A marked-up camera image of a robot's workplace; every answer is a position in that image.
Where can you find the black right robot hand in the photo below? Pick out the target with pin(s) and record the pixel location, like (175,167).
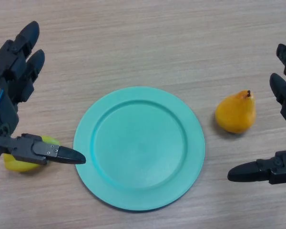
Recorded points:
(281,170)

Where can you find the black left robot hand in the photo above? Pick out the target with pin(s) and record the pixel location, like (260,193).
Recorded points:
(4,114)

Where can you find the yellow orange pear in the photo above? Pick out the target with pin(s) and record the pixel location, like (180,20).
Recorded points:
(236,113)

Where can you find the teal round plate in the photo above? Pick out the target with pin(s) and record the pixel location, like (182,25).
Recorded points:
(139,149)

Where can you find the yellow green starfruit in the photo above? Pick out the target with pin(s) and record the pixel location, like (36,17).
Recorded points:
(16,166)

